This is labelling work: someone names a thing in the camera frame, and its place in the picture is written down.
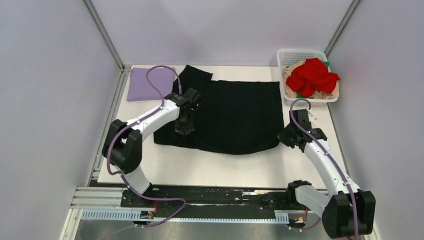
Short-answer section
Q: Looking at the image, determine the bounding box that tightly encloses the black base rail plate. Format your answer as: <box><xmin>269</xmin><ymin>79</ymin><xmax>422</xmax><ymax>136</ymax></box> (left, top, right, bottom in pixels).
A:
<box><xmin>120</xmin><ymin>185</ymin><xmax>310</xmax><ymax>221</ymax></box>

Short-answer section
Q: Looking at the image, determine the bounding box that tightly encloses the white plastic basket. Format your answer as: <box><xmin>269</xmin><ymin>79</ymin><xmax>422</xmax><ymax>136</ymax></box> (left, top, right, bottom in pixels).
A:
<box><xmin>276</xmin><ymin>49</ymin><xmax>341</xmax><ymax>107</ymax></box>

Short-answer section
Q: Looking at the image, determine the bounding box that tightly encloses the right aluminium corner post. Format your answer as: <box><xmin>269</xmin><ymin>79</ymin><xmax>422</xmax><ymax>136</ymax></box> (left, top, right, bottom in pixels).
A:
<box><xmin>324</xmin><ymin>0</ymin><xmax>362</xmax><ymax>57</ymax></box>

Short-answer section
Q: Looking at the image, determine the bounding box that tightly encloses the aluminium corner post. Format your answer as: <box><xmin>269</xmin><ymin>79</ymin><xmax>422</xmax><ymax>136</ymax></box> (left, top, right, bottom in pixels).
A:
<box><xmin>82</xmin><ymin>0</ymin><xmax>125</xmax><ymax>72</ymax></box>
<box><xmin>324</xmin><ymin>0</ymin><xmax>362</xmax><ymax>57</ymax></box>

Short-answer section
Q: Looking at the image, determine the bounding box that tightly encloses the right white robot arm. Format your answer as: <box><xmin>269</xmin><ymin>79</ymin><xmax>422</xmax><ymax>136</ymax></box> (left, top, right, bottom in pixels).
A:
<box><xmin>278</xmin><ymin>109</ymin><xmax>376</xmax><ymax>239</ymax></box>

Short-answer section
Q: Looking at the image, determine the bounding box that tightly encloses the beige t shirt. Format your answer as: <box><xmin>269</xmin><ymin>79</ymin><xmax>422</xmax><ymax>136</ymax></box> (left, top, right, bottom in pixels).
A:
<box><xmin>282</xmin><ymin>60</ymin><xmax>340</xmax><ymax>101</ymax></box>

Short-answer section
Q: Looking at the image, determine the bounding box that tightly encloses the black t shirt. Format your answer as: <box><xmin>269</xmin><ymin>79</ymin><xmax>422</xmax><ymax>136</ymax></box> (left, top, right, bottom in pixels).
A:
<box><xmin>153</xmin><ymin>65</ymin><xmax>284</xmax><ymax>155</ymax></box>

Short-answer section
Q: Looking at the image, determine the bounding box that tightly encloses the slotted cable duct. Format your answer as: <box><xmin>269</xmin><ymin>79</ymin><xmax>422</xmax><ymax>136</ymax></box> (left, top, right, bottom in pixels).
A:
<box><xmin>81</xmin><ymin>208</ymin><xmax>290</xmax><ymax>224</ymax></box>

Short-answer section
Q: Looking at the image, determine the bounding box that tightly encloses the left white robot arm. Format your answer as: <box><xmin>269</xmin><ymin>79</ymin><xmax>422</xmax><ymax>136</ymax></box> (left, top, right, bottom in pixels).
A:
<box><xmin>102</xmin><ymin>88</ymin><xmax>203</xmax><ymax>207</ymax></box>

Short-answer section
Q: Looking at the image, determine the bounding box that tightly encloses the folded purple t shirt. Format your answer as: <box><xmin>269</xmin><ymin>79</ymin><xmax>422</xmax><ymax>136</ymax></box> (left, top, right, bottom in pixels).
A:
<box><xmin>126</xmin><ymin>67</ymin><xmax>176</xmax><ymax>102</ymax></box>

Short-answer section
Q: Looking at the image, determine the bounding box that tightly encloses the aluminium frame rail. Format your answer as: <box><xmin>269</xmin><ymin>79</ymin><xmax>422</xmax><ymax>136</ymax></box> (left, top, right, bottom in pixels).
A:
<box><xmin>70</xmin><ymin>187</ymin><xmax>123</xmax><ymax>209</ymax></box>

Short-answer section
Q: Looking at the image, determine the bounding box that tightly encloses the red t shirt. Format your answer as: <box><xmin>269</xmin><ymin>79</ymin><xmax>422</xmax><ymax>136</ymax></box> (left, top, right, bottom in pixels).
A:
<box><xmin>285</xmin><ymin>57</ymin><xmax>341</xmax><ymax>98</ymax></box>

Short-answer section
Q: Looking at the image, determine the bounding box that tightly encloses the left aluminium corner post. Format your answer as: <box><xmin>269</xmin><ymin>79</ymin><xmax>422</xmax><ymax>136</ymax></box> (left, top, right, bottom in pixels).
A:
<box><xmin>82</xmin><ymin>0</ymin><xmax>125</xmax><ymax>72</ymax></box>

